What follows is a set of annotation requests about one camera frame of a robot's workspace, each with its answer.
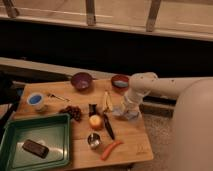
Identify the purple bowl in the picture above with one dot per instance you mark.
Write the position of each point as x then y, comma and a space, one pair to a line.
81, 81

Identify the dark grape bunch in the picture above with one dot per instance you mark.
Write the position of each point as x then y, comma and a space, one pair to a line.
74, 112

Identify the red yellow apple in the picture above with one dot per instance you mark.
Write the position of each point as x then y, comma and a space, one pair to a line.
95, 122

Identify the black handled knife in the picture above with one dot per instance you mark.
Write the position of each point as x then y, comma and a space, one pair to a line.
108, 127

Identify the small dark object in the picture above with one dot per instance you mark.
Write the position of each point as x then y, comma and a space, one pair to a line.
92, 109

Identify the small metal cup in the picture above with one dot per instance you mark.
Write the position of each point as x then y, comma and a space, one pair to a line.
94, 140

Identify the yellow banana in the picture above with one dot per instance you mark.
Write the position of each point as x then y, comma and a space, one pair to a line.
107, 102

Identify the orange carrot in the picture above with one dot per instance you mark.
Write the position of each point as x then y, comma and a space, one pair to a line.
107, 151

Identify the green plastic tray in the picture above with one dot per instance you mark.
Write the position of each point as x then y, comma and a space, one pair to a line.
52, 132

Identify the red bowl blue inside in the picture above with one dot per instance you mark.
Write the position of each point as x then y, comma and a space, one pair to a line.
120, 81

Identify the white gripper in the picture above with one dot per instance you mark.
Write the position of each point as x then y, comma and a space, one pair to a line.
132, 99

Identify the light blue towel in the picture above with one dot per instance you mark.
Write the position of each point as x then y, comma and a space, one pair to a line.
126, 113

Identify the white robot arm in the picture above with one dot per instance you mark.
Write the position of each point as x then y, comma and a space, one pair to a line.
191, 146

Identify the dark brown sponge block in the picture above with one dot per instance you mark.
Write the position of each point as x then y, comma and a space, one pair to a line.
35, 148

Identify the metal fork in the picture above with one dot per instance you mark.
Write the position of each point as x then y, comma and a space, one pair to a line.
58, 97

